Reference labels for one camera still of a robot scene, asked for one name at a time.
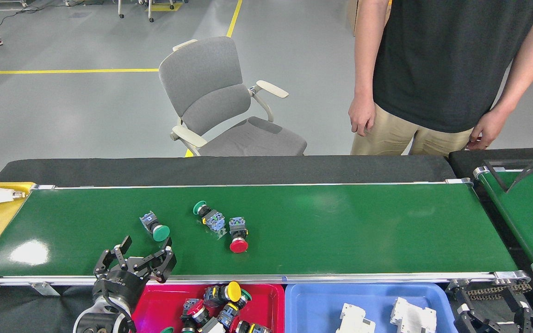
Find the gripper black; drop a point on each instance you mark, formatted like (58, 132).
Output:
(118, 286)

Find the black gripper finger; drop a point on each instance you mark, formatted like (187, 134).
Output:
(528, 323)
(467, 323)

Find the white circuit breaker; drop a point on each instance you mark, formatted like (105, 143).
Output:
(412, 317)
(354, 319)

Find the yellow mushroom push button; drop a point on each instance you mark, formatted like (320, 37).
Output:
(234, 291)

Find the person's left forearm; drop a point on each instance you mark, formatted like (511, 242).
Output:
(518, 74)

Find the person's right forearm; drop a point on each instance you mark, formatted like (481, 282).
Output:
(368, 55)

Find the red plastic tray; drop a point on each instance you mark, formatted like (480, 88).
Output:
(155, 305)

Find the blue plastic tray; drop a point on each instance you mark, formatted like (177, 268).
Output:
(312, 310)

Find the person's left hand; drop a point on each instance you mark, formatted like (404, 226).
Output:
(489, 129)

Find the person's right hand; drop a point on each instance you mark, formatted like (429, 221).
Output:
(361, 113)

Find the grey office chair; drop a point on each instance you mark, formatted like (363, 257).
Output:
(199, 69)

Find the white wheeled stand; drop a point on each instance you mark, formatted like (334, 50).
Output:
(150, 13)

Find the person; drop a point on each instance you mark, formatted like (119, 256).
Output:
(442, 60)

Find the black angle guide frame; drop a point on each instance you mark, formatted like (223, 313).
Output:
(494, 175)

